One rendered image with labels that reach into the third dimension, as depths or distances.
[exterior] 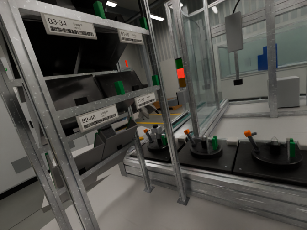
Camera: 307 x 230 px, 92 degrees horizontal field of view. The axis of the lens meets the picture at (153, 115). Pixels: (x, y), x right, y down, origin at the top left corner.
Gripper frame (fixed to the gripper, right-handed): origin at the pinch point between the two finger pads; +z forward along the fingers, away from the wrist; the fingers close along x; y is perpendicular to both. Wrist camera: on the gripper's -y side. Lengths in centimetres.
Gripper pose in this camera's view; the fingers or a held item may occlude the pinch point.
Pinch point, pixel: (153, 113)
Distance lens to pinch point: 78.2
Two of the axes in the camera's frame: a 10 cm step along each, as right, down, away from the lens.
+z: 7.0, 6.8, -2.4
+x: -5.6, 3.0, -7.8
